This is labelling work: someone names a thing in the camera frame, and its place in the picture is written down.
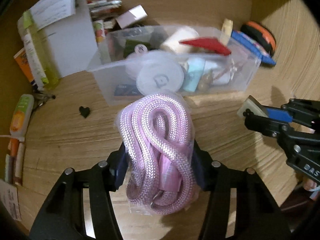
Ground mint green small tube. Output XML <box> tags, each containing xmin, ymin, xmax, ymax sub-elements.
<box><xmin>182</xmin><ymin>57</ymin><xmax>206</xmax><ymax>92</ymax></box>

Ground cream yellow small tube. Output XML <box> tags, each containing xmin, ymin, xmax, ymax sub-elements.
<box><xmin>219</xmin><ymin>18</ymin><xmax>233</xmax><ymax>46</ymax></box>

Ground white standing paper folder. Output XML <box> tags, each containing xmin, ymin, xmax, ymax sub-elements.
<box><xmin>29</xmin><ymin>0</ymin><xmax>98</xmax><ymax>77</ymax></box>

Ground red velvet tassel pouch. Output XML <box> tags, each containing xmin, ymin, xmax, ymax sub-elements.
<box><xmin>179</xmin><ymin>37</ymin><xmax>232</xmax><ymax>56</ymax></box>

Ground pink rope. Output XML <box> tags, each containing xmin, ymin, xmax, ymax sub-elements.
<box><xmin>114</xmin><ymin>92</ymin><xmax>201</xmax><ymax>217</ymax></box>

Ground fruit print white box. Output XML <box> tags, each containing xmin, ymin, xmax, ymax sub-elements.
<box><xmin>93</xmin><ymin>20</ymin><xmax>106</xmax><ymax>43</ymax></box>

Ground dark green glass bottle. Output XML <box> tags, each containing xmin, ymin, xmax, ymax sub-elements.
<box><xmin>123</xmin><ymin>39</ymin><xmax>151</xmax><ymax>58</ymax></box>

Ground black orange round case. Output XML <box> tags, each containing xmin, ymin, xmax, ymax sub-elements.
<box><xmin>240</xmin><ymin>21</ymin><xmax>277</xmax><ymax>56</ymax></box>

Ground dark card in bin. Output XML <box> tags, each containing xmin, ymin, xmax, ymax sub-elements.
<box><xmin>114</xmin><ymin>84</ymin><xmax>142</xmax><ymax>97</ymax></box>

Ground small black clip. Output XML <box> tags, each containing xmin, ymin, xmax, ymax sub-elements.
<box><xmin>79</xmin><ymin>106</ymin><xmax>91</xmax><ymax>118</ymax></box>

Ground white round lidded container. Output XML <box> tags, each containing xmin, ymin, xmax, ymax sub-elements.
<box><xmin>125</xmin><ymin>50</ymin><xmax>184</xmax><ymax>95</ymax></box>

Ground orange white pens bundle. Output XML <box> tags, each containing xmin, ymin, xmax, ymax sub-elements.
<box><xmin>4</xmin><ymin>138</ymin><xmax>25</xmax><ymax>186</ymax></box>

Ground pink small cardboard box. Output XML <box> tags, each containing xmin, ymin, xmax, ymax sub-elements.
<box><xmin>116</xmin><ymin>5</ymin><xmax>148</xmax><ymax>29</ymax></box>

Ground stack of booklets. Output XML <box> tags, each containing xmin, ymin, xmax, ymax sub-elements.
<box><xmin>87</xmin><ymin>0</ymin><xmax>122</xmax><ymax>21</ymax></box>

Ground green orange tube package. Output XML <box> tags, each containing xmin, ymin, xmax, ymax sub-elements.
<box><xmin>10</xmin><ymin>94</ymin><xmax>34</xmax><ymax>142</ymax></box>

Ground yellow green liquid bottle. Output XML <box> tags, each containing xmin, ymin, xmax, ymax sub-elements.
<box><xmin>17</xmin><ymin>10</ymin><xmax>59</xmax><ymax>91</ymax></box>

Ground clear plastic storage bin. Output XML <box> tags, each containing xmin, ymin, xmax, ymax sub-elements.
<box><xmin>87</xmin><ymin>25</ymin><xmax>261</xmax><ymax>105</ymax></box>

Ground black binder clips pile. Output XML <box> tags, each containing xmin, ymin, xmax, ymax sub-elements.
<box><xmin>33</xmin><ymin>92</ymin><xmax>56</xmax><ymax>111</ymax></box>

